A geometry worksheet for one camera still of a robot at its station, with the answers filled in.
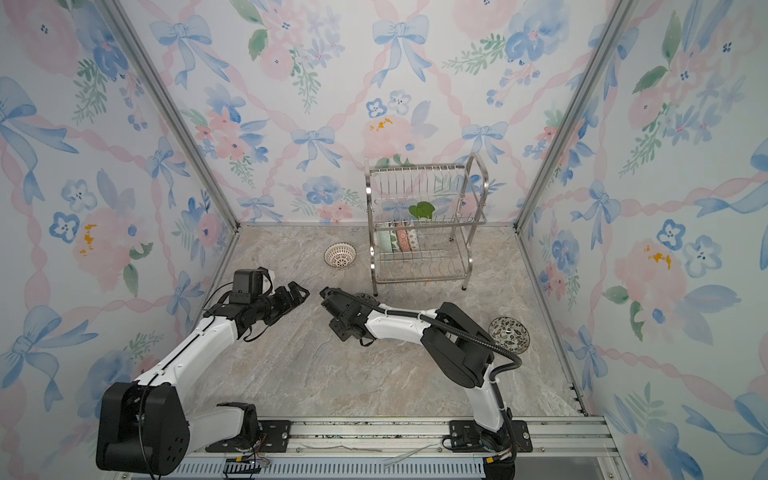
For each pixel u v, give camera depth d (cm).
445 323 54
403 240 100
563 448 74
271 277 72
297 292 79
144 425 40
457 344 51
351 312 70
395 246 100
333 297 70
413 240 100
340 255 110
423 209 86
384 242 100
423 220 85
